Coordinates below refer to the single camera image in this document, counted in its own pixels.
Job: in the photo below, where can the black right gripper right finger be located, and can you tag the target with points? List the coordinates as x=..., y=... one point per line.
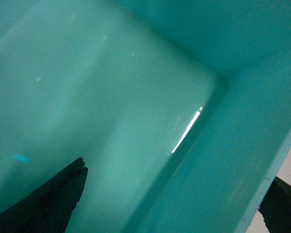
x=276, y=207

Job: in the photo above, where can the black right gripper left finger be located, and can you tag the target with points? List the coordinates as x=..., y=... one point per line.
x=48, y=209

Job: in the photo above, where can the teal plastic bin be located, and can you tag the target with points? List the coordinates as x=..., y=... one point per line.
x=181, y=109

